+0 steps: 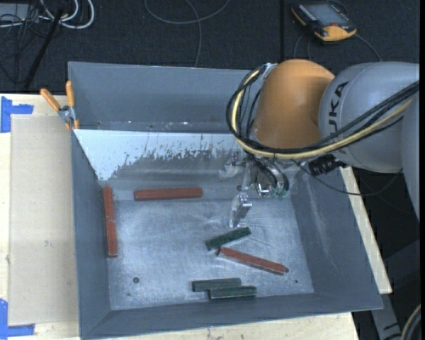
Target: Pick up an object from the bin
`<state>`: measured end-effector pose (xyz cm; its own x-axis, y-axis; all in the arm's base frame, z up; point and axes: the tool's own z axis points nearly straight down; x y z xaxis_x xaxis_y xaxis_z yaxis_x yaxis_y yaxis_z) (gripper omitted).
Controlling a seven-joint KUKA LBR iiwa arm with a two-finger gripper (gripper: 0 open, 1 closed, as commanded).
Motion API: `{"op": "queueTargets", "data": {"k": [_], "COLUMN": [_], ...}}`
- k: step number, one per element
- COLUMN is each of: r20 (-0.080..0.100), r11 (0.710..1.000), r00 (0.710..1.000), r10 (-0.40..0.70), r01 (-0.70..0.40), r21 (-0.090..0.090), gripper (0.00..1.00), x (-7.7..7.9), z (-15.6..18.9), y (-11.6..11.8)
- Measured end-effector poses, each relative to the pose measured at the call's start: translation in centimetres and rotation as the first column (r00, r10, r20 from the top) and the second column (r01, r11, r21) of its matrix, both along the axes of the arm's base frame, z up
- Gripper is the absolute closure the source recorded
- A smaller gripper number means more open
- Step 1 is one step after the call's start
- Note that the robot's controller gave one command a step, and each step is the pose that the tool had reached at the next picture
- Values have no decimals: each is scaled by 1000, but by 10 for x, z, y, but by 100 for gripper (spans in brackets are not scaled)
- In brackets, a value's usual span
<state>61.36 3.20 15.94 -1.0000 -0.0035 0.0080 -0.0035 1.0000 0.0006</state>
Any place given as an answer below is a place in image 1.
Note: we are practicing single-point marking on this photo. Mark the red-brown flat block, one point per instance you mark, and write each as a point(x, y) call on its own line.
point(110, 221)
point(253, 260)
point(168, 193)

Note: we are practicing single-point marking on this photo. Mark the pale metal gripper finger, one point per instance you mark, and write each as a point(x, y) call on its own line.
point(236, 209)
point(244, 212)

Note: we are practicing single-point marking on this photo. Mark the grey metal bin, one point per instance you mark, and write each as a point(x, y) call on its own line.
point(184, 239)

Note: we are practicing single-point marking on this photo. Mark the dark green flat block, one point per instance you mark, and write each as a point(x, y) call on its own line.
point(233, 292)
point(228, 238)
point(214, 283)

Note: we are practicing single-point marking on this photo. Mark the pale wood flat board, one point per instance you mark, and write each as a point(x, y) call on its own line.
point(39, 218)

